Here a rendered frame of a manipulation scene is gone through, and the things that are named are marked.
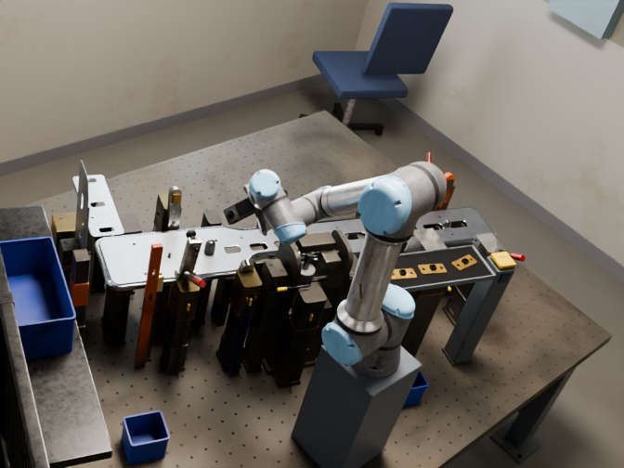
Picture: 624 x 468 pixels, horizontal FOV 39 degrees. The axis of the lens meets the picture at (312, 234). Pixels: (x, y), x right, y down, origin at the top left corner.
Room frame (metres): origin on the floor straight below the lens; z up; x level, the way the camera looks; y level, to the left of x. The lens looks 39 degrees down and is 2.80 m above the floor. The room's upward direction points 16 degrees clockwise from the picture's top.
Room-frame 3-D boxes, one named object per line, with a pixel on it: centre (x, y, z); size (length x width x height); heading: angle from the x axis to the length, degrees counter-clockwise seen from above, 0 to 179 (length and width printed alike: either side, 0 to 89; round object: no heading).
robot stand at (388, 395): (1.67, -0.25, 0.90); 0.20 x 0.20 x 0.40; 53
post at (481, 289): (2.17, -0.59, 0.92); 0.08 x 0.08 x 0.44; 34
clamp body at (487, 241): (2.36, -0.59, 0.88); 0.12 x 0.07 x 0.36; 34
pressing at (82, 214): (1.79, 0.62, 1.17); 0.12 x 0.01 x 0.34; 34
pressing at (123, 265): (2.20, -0.01, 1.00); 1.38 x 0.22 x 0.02; 124
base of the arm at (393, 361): (1.67, -0.25, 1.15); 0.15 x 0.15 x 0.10
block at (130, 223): (2.05, 0.57, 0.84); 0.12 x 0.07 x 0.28; 34
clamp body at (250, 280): (1.85, 0.13, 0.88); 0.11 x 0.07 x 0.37; 34
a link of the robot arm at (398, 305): (1.66, -0.24, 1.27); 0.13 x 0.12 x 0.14; 146
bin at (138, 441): (1.47, 0.28, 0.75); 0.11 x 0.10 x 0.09; 124
